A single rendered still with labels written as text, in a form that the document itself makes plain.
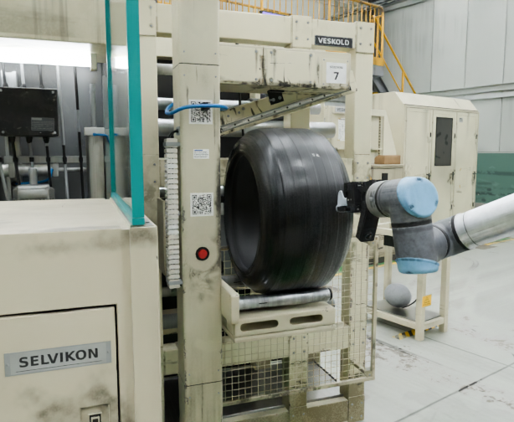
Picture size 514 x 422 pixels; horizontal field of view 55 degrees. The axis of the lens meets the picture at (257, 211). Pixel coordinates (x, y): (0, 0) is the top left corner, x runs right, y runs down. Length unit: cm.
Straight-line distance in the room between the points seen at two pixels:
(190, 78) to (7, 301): 98
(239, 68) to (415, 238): 104
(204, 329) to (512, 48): 1255
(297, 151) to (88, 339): 95
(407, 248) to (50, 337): 74
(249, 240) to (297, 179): 56
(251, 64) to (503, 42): 1212
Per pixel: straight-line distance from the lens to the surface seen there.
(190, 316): 165
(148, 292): 81
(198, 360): 171
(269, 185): 148
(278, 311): 166
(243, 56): 192
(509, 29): 1382
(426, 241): 115
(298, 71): 199
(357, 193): 131
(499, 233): 121
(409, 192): 111
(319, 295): 170
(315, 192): 150
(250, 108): 205
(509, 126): 1346
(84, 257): 79
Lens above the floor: 138
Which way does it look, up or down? 7 degrees down
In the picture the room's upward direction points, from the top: straight up
